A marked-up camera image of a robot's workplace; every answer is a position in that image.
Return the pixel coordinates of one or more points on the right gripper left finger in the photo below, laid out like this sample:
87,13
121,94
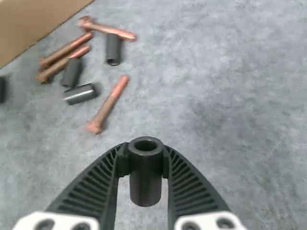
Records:
91,187

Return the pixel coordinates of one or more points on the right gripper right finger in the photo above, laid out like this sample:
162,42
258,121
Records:
189,182

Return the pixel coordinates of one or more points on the dark grey metal sleeve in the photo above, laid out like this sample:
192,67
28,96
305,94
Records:
113,49
71,72
80,94
2,89
145,167

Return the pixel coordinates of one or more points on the cardboard box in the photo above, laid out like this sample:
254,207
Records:
28,24

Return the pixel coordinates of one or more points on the copper bolt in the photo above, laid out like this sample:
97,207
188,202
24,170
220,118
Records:
66,50
105,30
62,63
108,105

